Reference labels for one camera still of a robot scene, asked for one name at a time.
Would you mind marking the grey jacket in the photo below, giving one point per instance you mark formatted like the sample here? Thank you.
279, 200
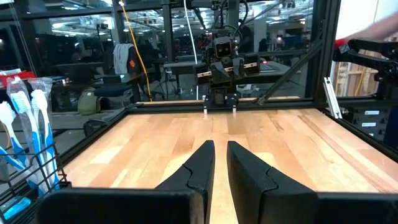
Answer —
121, 59

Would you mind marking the red bin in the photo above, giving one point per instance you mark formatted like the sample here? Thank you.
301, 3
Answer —
18, 76

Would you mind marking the person's forearm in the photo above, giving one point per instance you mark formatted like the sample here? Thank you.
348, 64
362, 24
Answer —
379, 29

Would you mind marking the red glove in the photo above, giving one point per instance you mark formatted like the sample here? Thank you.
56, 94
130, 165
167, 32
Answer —
340, 43

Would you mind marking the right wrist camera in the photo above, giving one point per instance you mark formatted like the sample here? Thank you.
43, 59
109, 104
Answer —
223, 47

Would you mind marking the plywood panel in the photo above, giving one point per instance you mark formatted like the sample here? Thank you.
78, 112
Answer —
351, 79

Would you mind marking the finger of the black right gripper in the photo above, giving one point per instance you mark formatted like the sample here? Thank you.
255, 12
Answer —
220, 74
239, 68

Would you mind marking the black neighbouring robot arm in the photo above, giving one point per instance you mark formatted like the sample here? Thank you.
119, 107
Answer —
373, 49

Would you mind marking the blue white toothbrush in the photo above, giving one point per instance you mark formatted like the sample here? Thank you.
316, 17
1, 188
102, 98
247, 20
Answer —
38, 99
6, 113
12, 160
20, 101

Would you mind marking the silver metal bracket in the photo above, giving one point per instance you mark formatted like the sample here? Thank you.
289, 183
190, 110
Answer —
332, 99

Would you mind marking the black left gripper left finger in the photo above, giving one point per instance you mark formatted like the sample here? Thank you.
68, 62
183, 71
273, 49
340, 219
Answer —
199, 177

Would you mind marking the black box white labels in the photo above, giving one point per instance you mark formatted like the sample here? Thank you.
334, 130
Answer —
370, 132

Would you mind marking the olive backpack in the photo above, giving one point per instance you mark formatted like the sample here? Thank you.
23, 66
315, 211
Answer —
88, 104

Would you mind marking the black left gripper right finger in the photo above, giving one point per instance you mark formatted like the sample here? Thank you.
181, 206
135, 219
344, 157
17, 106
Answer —
252, 189

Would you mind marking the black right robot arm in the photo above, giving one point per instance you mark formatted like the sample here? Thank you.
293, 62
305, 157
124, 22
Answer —
222, 95

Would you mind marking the light blue toothpaste tube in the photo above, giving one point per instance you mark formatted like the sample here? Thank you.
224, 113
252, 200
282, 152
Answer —
15, 208

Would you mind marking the dark grey desk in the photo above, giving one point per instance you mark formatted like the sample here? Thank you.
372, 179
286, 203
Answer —
183, 65

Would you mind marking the black aluminium table frame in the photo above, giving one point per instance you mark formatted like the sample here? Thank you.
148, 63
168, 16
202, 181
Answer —
280, 104

